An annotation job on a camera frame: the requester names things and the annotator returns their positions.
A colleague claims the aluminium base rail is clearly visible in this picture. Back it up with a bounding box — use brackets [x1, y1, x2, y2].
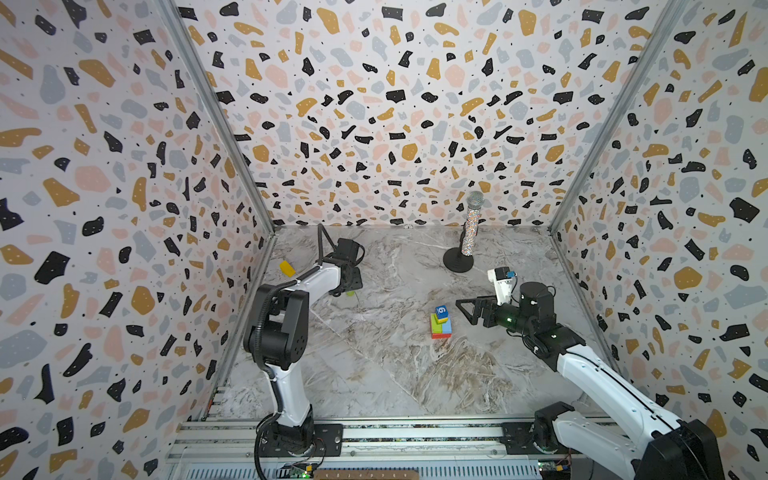
[166, 416, 614, 479]

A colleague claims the black round microphone stand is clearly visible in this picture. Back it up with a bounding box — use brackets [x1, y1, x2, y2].
[443, 247, 474, 273]

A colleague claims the lime green block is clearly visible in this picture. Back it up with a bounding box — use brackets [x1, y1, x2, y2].
[430, 315, 443, 338]

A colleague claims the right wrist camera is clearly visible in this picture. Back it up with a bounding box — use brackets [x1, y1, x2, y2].
[487, 266, 518, 306]

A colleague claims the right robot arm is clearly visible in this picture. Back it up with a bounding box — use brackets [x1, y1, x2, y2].
[455, 267, 724, 479]

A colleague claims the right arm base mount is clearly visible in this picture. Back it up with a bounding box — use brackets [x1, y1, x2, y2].
[500, 421, 569, 455]

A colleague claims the wooden strip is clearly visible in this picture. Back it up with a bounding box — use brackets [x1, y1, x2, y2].
[313, 469, 420, 480]

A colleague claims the yellow rectangular block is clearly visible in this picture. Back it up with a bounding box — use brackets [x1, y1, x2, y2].
[279, 260, 297, 278]

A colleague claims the glitter microphone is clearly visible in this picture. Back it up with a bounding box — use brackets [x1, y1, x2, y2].
[460, 191, 484, 257]

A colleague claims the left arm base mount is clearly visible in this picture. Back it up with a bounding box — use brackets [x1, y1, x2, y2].
[258, 423, 344, 458]

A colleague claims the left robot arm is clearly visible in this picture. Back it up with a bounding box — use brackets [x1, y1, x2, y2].
[243, 226, 365, 457]

